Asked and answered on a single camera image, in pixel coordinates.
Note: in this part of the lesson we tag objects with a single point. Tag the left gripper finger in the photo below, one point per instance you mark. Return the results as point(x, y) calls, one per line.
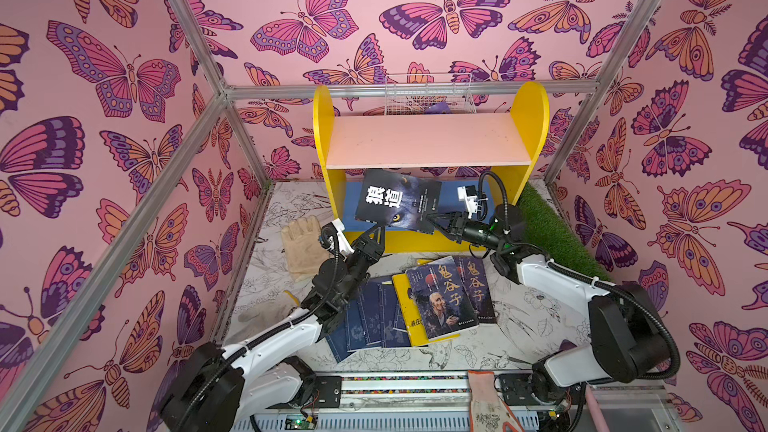
point(363, 252)
point(377, 237)

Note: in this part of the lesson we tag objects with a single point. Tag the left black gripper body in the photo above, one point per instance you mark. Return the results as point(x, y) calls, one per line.
point(349, 271)

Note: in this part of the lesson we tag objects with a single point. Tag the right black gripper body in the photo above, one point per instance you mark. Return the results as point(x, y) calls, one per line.
point(462, 231)

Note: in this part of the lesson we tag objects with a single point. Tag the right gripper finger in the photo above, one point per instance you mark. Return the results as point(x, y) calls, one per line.
point(449, 221)
point(452, 235)

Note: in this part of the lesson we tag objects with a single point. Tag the black wolf cover book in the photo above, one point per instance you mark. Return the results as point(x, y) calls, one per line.
point(398, 200)

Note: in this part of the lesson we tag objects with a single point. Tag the purple old man book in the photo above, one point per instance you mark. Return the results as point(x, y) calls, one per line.
point(441, 299)
point(474, 279)

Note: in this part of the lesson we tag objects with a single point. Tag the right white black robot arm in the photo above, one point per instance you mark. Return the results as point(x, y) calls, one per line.
point(628, 338)

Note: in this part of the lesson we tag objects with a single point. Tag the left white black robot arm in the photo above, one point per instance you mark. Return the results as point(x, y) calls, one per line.
point(221, 385)

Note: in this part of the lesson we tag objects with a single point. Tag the beige work glove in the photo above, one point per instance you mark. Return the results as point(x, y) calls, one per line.
point(304, 253)

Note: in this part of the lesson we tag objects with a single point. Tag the dark blue thread-bound book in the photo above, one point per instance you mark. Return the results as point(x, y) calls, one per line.
point(337, 342)

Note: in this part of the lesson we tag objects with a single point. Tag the yellow pink blue bookshelf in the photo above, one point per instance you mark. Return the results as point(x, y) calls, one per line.
point(509, 144)

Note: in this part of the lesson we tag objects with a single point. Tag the green artificial grass mat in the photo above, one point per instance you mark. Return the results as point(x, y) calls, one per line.
point(548, 231)

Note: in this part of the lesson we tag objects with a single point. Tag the grey knitted glove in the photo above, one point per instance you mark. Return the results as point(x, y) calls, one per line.
point(268, 313)

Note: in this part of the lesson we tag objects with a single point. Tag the yellow cartoon book lower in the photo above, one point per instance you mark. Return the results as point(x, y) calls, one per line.
point(413, 323)

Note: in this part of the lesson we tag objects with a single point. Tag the green circuit board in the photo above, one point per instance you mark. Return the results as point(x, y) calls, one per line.
point(299, 422)

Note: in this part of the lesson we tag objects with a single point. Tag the patterned red white glove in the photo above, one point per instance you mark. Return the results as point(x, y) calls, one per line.
point(488, 412)

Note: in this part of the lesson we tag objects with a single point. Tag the white wire basket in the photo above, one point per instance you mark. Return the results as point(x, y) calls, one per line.
point(421, 93)

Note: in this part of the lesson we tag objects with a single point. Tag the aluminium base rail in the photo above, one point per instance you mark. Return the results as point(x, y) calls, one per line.
point(440, 401)

